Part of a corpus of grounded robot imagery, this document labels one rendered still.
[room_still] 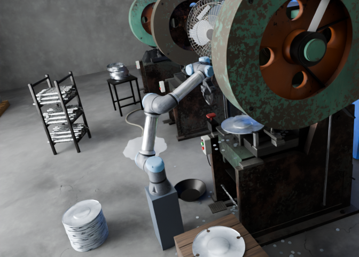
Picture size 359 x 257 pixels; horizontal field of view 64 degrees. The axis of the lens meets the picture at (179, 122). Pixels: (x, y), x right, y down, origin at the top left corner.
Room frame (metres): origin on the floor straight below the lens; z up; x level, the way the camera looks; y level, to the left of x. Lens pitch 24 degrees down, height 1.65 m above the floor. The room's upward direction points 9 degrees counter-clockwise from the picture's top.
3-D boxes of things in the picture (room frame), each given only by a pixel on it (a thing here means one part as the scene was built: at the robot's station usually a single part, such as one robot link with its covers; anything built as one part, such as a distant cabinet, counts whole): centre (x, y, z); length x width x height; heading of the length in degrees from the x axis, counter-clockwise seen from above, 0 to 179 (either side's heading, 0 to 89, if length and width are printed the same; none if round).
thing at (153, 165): (1.66, 0.21, 0.62); 0.13 x 0.12 x 0.14; 32
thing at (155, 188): (1.65, 0.20, 0.50); 0.15 x 0.15 x 0.10
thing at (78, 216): (1.79, 0.84, 0.25); 0.29 x 0.29 x 0.01
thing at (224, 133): (1.76, -0.38, 0.72); 0.25 x 0.14 x 0.14; 102
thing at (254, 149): (1.80, -0.55, 0.68); 0.45 x 0.30 x 0.06; 12
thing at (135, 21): (5.28, -0.12, 0.87); 1.53 x 0.99 x 1.74; 105
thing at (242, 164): (1.57, -0.74, 0.45); 0.92 x 0.12 x 0.90; 102
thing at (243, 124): (1.77, -0.42, 0.78); 0.29 x 0.29 x 0.01
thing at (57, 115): (3.53, 1.46, 0.47); 0.46 x 0.43 x 0.95; 82
